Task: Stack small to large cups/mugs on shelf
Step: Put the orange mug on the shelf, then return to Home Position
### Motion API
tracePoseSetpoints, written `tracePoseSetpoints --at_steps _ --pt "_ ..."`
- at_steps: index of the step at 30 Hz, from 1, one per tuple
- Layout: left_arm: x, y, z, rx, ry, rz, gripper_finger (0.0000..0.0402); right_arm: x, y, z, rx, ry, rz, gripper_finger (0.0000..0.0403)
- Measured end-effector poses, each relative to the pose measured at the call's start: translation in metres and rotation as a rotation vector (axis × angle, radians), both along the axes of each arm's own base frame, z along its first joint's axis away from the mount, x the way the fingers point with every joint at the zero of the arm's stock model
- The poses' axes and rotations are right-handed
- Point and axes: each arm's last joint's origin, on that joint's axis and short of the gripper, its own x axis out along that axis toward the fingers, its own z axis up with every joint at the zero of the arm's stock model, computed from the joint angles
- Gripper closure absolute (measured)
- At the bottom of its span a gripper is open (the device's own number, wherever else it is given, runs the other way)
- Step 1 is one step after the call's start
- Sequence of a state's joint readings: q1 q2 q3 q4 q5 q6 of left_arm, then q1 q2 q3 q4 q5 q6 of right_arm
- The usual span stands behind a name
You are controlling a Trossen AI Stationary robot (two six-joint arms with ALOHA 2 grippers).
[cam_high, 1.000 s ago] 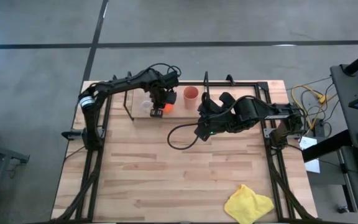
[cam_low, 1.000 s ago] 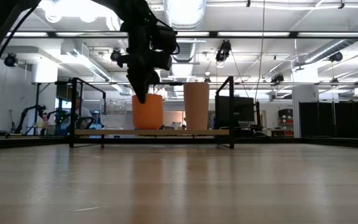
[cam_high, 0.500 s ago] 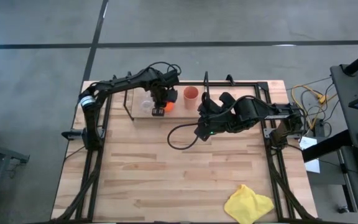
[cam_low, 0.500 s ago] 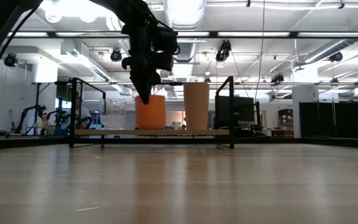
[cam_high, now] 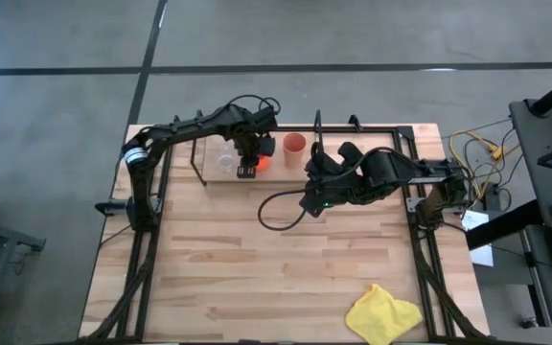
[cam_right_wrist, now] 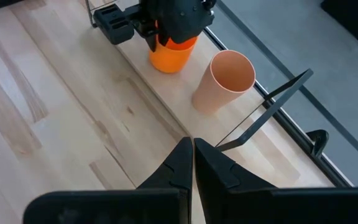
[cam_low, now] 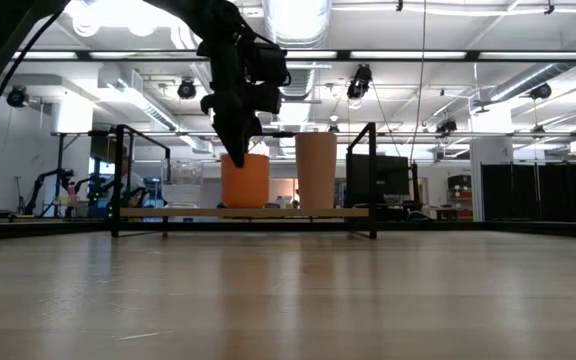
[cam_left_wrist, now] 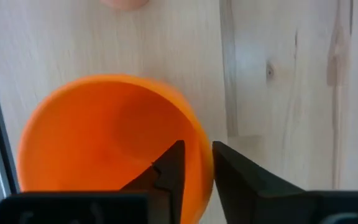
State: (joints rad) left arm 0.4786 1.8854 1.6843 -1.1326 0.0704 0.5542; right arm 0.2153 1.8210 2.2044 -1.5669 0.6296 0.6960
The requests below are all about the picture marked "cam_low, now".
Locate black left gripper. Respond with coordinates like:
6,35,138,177
196,27,265,169

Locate orange mug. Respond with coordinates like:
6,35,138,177
220,152,272,210

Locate clear glass cup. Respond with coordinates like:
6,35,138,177
160,159,205,208

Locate tall peach cup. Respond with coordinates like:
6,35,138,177
294,131,339,211

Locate person in white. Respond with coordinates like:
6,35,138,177
112,153,147,209

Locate black computer monitor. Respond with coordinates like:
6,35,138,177
345,152,412,198

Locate red storage rack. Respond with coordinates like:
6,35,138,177
447,173,474,220

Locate black partition panels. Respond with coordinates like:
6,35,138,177
480,152,576,223

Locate wooden shelf black metal frame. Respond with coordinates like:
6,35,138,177
110,122,379,240

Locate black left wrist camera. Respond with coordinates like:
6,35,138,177
252,41,292,115

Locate thin hanging cable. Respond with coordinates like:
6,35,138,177
408,0,428,162

